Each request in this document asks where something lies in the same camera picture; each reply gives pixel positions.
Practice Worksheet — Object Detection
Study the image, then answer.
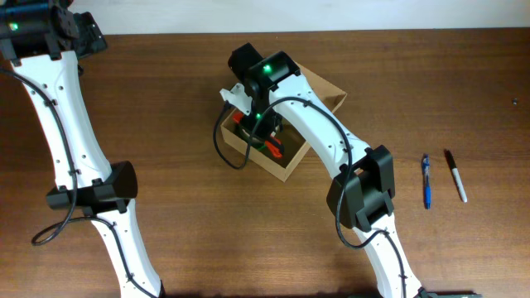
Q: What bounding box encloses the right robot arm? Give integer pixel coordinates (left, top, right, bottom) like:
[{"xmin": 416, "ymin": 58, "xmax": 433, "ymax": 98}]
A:
[{"xmin": 220, "ymin": 43, "xmax": 435, "ymax": 297}]

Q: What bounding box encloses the green tape roll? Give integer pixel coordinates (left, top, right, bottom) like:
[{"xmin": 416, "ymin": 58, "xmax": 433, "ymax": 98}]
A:
[{"xmin": 236, "ymin": 124, "xmax": 265, "ymax": 151}]

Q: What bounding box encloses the black white marker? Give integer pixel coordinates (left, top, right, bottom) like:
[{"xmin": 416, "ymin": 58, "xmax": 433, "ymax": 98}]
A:
[{"xmin": 444, "ymin": 149, "xmax": 468, "ymax": 203}]

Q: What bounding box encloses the brown cardboard box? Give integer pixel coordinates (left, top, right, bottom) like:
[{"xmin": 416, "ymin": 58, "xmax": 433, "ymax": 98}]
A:
[{"xmin": 219, "ymin": 64, "xmax": 347, "ymax": 182}]

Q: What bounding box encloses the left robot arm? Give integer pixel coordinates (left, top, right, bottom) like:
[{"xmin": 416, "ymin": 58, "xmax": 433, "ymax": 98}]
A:
[{"xmin": 1, "ymin": 0, "xmax": 166, "ymax": 298}]

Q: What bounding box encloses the blue ballpoint pen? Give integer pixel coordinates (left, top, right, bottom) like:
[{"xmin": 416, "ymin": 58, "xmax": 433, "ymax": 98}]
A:
[{"xmin": 422, "ymin": 154, "xmax": 431, "ymax": 209}]

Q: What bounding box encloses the orange utility knife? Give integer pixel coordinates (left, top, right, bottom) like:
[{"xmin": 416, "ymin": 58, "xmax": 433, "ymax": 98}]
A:
[{"xmin": 232, "ymin": 112, "xmax": 285, "ymax": 159}]

